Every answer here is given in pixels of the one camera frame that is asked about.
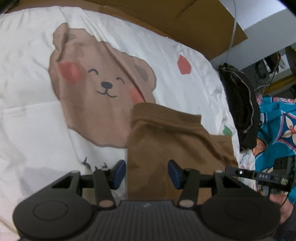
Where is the black folded garment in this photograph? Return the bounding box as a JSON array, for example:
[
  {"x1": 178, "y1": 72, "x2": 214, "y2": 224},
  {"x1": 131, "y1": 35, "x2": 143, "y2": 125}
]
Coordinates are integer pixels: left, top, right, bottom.
[{"x1": 219, "y1": 63, "x2": 260, "y2": 150}]

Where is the brown t-shirt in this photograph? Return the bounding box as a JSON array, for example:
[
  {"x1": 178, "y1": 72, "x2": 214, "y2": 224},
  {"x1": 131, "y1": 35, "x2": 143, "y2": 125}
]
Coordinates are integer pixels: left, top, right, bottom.
[{"x1": 127, "y1": 103, "x2": 238, "y2": 202}]

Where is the teal patterned blanket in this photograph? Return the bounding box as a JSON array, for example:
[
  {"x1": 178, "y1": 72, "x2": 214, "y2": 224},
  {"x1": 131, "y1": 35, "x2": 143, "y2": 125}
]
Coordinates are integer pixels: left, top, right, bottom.
[{"x1": 253, "y1": 96, "x2": 295, "y2": 171}]

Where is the white cable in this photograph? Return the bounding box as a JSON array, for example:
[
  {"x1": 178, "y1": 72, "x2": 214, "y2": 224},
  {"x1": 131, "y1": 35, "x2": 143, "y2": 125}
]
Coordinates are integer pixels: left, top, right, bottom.
[{"x1": 225, "y1": 0, "x2": 238, "y2": 63}]

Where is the person right hand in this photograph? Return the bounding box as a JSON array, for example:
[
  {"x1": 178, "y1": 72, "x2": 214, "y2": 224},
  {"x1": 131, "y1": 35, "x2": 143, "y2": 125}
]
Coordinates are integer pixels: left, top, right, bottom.
[{"x1": 269, "y1": 193, "x2": 293, "y2": 224}]

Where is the cream cartoon print blanket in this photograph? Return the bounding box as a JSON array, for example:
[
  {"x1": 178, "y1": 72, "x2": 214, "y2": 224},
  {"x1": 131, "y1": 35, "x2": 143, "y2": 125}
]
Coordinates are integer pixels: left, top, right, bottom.
[{"x1": 0, "y1": 5, "x2": 258, "y2": 241}]

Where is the brown cardboard sheet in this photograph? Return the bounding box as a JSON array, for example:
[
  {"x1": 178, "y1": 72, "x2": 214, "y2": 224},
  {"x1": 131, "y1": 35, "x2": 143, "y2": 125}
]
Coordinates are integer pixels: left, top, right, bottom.
[{"x1": 9, "y1": 0, "x2": 247, "y2": 60}]

